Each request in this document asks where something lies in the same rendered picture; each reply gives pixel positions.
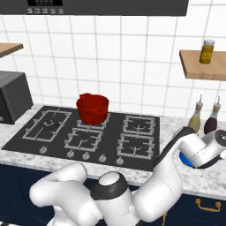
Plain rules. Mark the dark grey toaster oven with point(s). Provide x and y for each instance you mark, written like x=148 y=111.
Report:
x=13 y=98

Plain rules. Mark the silver hob knob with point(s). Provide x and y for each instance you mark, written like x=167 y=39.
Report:
x=43 y=150
x=70 y=154
x=119 y=160
x=102 y=158
x=86 y=156

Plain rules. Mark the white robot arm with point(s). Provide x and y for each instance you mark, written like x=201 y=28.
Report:
x=159 y=191

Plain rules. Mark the dark blue cupboard door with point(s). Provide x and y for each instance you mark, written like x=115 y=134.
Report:
x=14 y=194

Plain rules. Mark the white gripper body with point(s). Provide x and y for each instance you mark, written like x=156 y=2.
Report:
x=223 y=154

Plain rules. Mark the dark red vinegar bottle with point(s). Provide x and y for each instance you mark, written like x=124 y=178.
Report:
x=211 y=123

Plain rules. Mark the black range hood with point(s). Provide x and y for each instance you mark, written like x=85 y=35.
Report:
x=117 y=7

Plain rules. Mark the yellow oil bottle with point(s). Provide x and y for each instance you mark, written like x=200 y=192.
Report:
x=194 y=120

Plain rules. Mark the yellow spice jar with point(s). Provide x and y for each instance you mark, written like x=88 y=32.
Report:
x=207 y=53

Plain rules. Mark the black gas hob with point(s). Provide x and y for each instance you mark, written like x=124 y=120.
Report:
x=111 y=138

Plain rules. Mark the red pot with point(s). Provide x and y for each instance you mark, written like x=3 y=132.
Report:
x=92 y=110

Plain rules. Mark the blue kettle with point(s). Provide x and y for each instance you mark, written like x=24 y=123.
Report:
x=184 y=160

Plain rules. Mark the dark blue drawer front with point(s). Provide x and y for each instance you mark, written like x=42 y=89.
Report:
x=206 y=217

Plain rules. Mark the wooden wall shelf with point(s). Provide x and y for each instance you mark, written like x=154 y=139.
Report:
x=9 y=48
x=206 y=69

